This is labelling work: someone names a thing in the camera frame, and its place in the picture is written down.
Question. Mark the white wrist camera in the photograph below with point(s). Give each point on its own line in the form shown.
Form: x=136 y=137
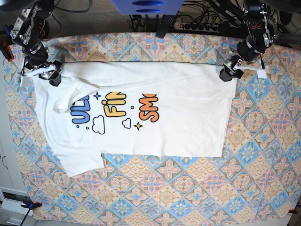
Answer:
x=24 y=78
x=261 y=72

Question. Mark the patterned tablecloth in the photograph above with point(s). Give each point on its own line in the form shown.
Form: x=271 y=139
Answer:
x=257 y=179

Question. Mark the blue clamp bottom left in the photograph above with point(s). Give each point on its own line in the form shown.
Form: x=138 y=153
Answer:
x=31 y=205

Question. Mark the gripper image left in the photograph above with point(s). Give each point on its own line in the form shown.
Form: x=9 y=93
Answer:
x=50 y=71

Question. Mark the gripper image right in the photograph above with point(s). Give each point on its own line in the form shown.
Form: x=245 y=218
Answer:
x=230 y=70

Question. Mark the black power strip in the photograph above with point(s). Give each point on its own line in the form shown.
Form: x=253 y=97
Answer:
x=196 y=27

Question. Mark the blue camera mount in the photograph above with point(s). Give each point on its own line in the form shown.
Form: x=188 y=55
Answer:
x=149 y=7

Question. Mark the white cabinet left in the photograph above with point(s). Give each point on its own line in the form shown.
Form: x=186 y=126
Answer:
x=12 y=190

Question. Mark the white printed T-shirt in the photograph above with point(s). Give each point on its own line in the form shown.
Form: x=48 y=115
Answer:
x=144 y=108

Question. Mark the orange clamp bottom right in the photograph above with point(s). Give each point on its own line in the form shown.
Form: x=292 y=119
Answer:
x=293 y=211

